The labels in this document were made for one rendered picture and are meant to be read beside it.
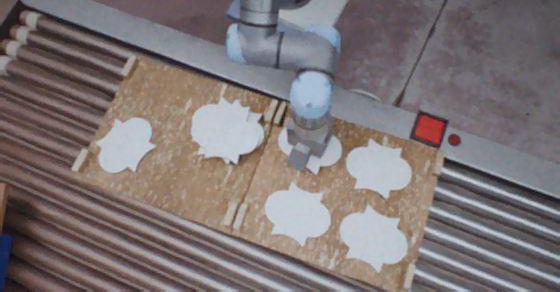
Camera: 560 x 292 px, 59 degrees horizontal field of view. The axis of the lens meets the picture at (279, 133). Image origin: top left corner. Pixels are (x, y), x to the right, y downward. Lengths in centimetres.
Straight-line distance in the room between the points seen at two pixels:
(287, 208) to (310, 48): 39
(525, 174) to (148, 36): 102
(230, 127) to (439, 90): 138
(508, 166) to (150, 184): 85
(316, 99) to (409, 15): 169
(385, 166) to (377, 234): 16
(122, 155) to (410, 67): 151
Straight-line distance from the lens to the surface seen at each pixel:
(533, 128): 243
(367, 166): 117
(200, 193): 119
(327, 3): 143
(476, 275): 121
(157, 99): 129
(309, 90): 89
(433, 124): 126
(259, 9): 94
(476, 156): 127
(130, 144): 126
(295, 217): 114
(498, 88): 245
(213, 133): 116
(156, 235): 121
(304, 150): 108
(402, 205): 118
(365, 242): 114
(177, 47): 137
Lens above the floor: 207
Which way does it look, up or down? 70 degrees down
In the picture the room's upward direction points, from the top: 8 degrees counter-clockwise
